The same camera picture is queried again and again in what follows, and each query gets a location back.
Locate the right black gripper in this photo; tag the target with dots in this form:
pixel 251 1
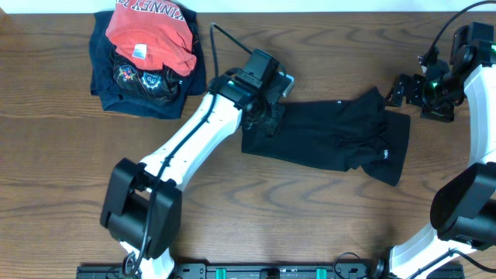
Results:
pixel 416 83

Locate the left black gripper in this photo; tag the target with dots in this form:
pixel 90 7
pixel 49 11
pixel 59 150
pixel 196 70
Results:
pixel 270 129

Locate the black t-shirt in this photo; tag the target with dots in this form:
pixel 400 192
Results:
pixel 338 135

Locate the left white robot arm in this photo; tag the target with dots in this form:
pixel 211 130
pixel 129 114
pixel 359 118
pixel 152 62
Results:
pixel 143 202

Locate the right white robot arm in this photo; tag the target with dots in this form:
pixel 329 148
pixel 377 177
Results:
pixel 462 214

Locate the black patterned folded shirt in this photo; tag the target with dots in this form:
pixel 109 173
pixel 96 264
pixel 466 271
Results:
pixel 161 86

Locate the orange folded t-shirt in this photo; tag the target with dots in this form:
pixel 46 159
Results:
pixel 152 34

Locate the navy folded t-shirt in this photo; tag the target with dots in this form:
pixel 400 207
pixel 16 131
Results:
pixel 102 53

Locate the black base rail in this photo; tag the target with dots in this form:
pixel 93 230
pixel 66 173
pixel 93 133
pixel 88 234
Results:
pixel 347 268

